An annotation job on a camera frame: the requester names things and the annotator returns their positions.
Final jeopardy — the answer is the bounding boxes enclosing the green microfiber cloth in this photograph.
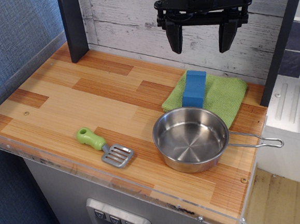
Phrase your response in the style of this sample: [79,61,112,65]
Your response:
[162,72,247,128]

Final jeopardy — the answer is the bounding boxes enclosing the silver dispenser button panel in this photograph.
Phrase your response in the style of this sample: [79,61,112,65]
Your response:
[86,198,151,224]

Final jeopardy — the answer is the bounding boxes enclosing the blue wooden block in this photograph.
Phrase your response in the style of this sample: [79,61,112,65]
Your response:
[182,70,207,108]

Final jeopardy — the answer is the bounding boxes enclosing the white ribbed side cabinet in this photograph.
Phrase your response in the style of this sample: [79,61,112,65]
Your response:
[256,75,300,182]

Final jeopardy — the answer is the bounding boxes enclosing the green handled toy spatula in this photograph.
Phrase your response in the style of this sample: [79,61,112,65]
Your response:
[76,127,134,168]

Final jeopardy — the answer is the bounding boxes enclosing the dark support post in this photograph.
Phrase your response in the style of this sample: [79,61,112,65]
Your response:
[58,0,89,63]
[260,0,299,107]

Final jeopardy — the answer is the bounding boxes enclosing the stainless steel pan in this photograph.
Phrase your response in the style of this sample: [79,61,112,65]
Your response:
[150,99,286,176]

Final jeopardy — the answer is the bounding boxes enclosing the dark right support post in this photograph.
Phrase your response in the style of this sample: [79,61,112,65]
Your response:
[260,0,299,107]

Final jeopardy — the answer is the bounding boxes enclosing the dark left support post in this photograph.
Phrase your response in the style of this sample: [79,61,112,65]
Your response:
[58,0,89,63]

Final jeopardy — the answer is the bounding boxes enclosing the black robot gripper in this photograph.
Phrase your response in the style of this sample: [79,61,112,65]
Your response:
[154,0,252,54]

